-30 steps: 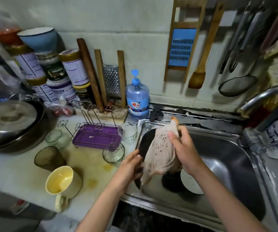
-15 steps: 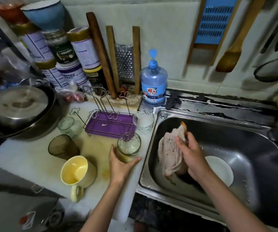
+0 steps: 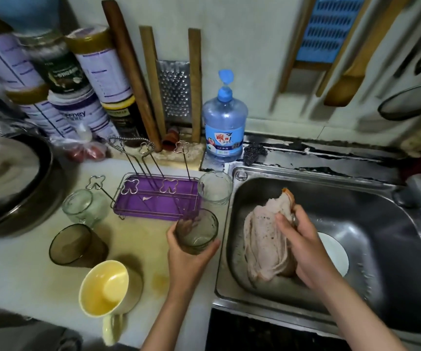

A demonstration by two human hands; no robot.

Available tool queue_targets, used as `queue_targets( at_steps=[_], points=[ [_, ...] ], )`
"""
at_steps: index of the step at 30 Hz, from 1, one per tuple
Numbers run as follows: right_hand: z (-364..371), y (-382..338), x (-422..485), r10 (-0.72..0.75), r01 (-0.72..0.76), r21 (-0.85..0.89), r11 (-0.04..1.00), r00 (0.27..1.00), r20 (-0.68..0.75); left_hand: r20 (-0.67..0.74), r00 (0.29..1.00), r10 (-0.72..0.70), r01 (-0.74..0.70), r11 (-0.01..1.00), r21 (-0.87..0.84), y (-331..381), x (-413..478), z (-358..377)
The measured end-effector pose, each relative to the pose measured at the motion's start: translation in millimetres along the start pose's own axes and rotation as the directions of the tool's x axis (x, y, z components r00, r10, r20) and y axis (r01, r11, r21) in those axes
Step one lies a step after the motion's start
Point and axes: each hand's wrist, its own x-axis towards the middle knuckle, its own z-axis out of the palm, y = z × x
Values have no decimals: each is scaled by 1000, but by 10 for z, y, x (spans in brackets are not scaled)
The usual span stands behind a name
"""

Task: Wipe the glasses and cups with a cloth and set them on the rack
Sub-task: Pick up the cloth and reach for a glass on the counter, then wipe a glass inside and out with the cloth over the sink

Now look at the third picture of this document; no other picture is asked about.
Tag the small blue water bottle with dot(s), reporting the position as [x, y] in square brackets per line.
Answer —
[223, 124]

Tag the wooden framed metal grater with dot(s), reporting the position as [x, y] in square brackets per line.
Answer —
[174, 87]

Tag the yellow mug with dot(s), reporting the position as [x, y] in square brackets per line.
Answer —
[107, 288]

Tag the person's right forearm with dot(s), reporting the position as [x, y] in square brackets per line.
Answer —
[357, 318]

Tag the stack of labelled tin cans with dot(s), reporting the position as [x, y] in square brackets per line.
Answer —
[57, 76]

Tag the wooden spatula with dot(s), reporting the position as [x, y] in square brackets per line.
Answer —
[364, 54]

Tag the wooden slicer with blue blade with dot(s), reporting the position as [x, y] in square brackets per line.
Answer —
[327, 29]

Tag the dark scouring pad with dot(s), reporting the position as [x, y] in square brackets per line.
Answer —
[254, 152]

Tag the plastic bag with red contents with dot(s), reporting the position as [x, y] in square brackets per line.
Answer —
[82, 148]

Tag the black wok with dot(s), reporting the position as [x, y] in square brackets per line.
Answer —
[50, 179]

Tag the person's right hand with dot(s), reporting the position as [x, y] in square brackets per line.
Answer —
[309, 252]

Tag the stainless steel sink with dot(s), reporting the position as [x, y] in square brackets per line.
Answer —
[393, 281]

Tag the mesh strainer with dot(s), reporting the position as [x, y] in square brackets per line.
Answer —
[411, 102]

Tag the white plate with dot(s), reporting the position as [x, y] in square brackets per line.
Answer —
[336, 253]

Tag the brown amber glass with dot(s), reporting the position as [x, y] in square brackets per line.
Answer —
[75, 246]

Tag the blue enamel bowl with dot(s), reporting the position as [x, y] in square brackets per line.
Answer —
[20, 7]

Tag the purple plastic tray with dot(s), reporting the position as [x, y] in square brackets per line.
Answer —
[156, 199]

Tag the person's left hand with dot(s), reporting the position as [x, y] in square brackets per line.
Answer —
[185, 267]

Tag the beige dish cloth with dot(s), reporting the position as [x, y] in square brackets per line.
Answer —
[265, 245]

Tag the small clear glass cup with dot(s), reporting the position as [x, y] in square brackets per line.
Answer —
[82, 207]

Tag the steel pot lid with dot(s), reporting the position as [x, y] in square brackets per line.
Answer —
[2, 171]

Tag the wooden rolling pin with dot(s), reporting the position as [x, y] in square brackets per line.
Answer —
[130, 62]

